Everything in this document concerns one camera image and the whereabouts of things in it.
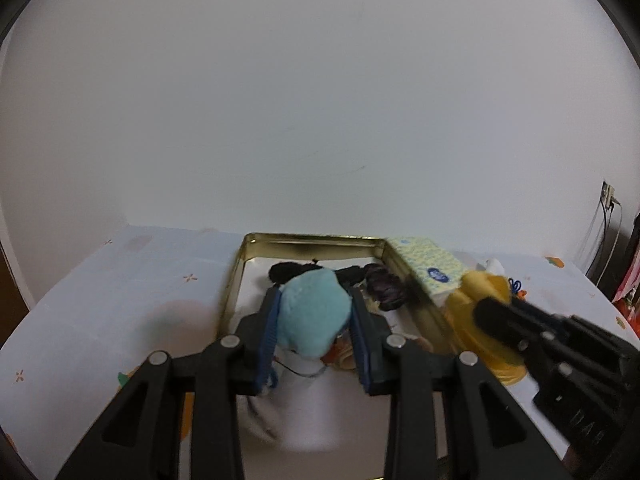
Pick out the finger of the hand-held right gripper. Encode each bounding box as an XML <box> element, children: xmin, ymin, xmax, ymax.
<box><xmin>473</xmin><ymin>297</ymin><xmax>541</xmax><ymax>362</ymax></box>
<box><xmin>510</xmin><ymin>298</ymin><xmax>572</xmax><ymax>335</ymax></box>

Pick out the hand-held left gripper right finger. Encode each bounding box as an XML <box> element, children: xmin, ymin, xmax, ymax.
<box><xmin>347</xmin><ymin>285</ymin><xmax>573</xmax><ymax>480</ymax></box>

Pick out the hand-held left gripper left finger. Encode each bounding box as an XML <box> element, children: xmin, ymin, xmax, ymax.
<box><xmin>55</xmin><ymin>285</ymin><xmax>284</xmax><ymax>480</ymax></box>

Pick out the yellow plush toy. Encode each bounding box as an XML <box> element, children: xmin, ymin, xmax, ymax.
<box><xmin>444</xmin><ymin>270</ymin><xmax>528</xmax><ymax>386</ymax></box>

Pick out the light blue plush toy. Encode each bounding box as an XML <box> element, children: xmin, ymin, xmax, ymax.
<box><xmin>276</xmin><ymin>267</ymin><xmax>354</xmax><ymax>367</ymax></box>

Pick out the gold metal tin tray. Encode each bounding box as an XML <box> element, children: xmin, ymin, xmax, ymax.
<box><xmin>217</xmin><ymin>232</ymin><xmax>458</xmax><ymax>461</ymax></box>

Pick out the black rhinestone velvet scrunchie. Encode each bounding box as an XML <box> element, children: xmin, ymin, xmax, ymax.
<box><xmin>269</xmin><ymin>259</ymin><xmax>370</xmax><ymax>287</ymax></box>

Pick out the purple scrunchie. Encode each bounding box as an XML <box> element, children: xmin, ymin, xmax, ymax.
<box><xmin>364</xmin><ymin>262</ymin><xmax>412</xmax><ymax>312</ymax></box>

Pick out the white crumpled tissue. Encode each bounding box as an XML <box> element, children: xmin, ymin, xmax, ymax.
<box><xmin>477</xmin><ymin>257</ymin><xmax>512</xmax><ymax>277</ymax></box>

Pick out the white cloth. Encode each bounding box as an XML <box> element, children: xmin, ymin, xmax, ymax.
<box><xmin>240</xmin><ymin>350</ymin><xmax>362</xmax><ymax>452</ymax></box>

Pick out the red pink cloth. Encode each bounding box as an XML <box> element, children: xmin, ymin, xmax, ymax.
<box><xmin>612</xmin><ymin>247</ymin><xmax>640</xmax><ymax>342</ymax></box>

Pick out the yellow patterned tissue pack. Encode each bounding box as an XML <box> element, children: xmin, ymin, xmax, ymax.
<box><xmin>386</xmin><ymin>236</ymin><xmax>468</xmax><ymax>307</ymax></box>

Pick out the dark furniture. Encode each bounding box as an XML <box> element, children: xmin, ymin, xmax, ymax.
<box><xmin>585</xmin><ymin>210</ymin><xmax>640</xmax><ymax>311</ymax></box>

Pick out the printed white tablecloth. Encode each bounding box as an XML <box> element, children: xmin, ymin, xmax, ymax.
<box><xmin>0</xmin><ymin>225</ymin><xmax>640</xmax><ymax>480</ymax></box>

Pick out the brown wooden furniture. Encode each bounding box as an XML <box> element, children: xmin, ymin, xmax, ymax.
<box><xmin>0</xmin><ymin>247</ymin><xmax>37</xmax><ymax>343</ymax></box>

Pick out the black cable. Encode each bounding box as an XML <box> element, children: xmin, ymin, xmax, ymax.
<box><xmin>585</xmin><ymin>204</ymin><xmax>610</xmax><ymax>282</ymax></box>

